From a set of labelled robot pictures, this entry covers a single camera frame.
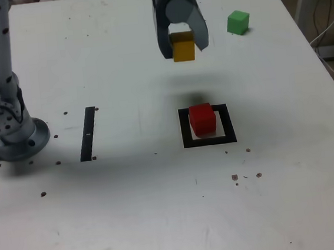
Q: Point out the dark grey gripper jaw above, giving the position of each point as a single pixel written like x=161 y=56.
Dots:
x=162 y=33

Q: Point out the red cube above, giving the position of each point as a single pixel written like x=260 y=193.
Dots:
x=202 y=121

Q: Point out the black tape strip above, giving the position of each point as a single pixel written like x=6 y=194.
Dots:
x=87 y=135

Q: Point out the black tape square outline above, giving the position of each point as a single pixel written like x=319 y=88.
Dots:
x=210 y=142

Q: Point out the green cube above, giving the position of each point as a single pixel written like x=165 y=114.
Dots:
x=237 y=23

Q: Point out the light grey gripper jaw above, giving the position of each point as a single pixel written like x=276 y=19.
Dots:
x=179 y=10

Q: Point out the yellow cube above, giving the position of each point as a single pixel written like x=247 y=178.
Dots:
x=183 y=51

